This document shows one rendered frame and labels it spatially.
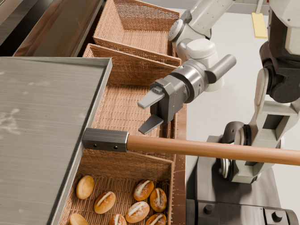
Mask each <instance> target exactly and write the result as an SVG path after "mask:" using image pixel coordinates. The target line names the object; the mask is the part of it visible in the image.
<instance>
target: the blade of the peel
mask: <svg viewBox="0 0 300 225"><path fill-rule="evenodd" d="M111 69H112V58H87V57H0V225H59V223H60V220H61V217H62V214H63V211H64V208H65V205H66V202H67V199H68V196H69V193H70V190H71V187H72V184H73V181H74V178H75V175H76V172H77V169H78V166H79V163H80V160H81V158H82V155H83V151H84V145H83V140H82V139H83V135H84V133H85V130H86V128H92V125H93V122H94V119H95V116H96V113H97V110H98V107H99V105H100V101H101V98H102V95H103V93H104V89H105V86H106V83H107V81H108V78H109V75H110V72H111Z"/></svg>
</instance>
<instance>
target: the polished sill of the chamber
mask: <svg viewBox="0 0 300 225"><path fill-rule="evenodd" d="M61 2H62V0H38V1H37V2H36V3H35V5H34V6H33V7H32V8H31V9H30V10H29V12H28V13H27V14H26V15H25V16H24V18H23V19H22V20H21V21H20V23H19V24H18V25H17V26H16V27H15V29H14V30H13V31H12V32H11V33H10V35H9V36H8V37H7V38H6V39H5V41H4V42H3V43H2V44H1V46H0V57H24V55H25V54H26V52H27V51H28V50H29V48H30V47H31V45H32V44H33V42H34V41H35V39H36V38H37V37H38V35H39V34H40V32H41V31H42V29H43V28H44V26H45V25H46V24H47V22H48V20H49V19H50V18H51V16H52V15H53V13H54V12H55V10H56V9H57V8H58V6H59V5H60V3H61Z"/></svg>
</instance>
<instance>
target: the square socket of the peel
mask: <svg viewBox="0 0 300 225"><path fill-rule="evenodd" d="M128 135H129V132H128V131H120V130H110V129H96V128H86V130H85V133H84V135H83V139H82V140H83V145H84V148H85V149H91V150H104V151H114V152H123V153H126V152H127V140H128Z"/></svg>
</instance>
